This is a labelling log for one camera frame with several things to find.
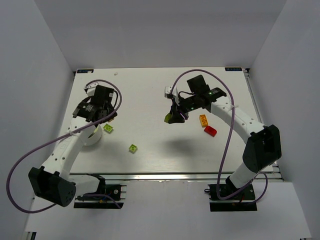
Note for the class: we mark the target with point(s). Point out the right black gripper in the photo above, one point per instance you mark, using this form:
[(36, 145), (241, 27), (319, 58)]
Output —
[(177, 109)]

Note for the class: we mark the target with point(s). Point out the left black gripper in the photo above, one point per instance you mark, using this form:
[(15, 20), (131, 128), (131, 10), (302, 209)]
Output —
[(105, 116)]

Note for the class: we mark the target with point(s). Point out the orange long lego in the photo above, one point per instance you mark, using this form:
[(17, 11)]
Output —
[(203, 120)]

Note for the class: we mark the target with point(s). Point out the lime lego table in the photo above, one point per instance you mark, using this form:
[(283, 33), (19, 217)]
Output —
[(133, 148)]

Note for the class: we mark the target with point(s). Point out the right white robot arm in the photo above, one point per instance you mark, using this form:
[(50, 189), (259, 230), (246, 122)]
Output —
[(262, 142)]

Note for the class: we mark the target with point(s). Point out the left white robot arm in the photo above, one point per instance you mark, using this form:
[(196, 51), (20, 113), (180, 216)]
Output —
[(52, 180)]

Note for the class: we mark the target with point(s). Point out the white round divided container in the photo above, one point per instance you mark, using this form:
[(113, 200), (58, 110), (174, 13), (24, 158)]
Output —
[(93, 137)]

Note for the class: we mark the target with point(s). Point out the red sloped lego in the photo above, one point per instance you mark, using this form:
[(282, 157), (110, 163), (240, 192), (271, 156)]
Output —
[(210, 130)]

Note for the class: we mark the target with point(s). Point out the left blue table label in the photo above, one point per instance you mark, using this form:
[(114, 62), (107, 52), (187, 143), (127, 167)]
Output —
[(85, 71)]

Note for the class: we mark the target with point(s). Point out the blue table label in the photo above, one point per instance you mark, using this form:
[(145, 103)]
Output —
[(85, 71), (233, 69)]

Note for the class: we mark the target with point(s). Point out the right blue table label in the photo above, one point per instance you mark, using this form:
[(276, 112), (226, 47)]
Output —
[(233, 69)]

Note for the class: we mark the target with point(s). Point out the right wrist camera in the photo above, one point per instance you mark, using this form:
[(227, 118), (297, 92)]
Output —
[(171, 93)]

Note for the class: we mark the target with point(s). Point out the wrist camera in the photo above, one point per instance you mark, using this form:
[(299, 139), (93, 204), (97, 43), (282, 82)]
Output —
[(171, 93), (90, 89)]

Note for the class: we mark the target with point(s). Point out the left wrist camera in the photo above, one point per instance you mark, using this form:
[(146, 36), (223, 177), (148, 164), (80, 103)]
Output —
[(90, 89)]

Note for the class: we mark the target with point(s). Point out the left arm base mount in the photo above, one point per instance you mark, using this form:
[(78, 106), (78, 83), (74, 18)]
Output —
[(107, 195)]

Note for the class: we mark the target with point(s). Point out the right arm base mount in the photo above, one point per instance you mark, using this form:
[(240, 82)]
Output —
[(239, 203)]

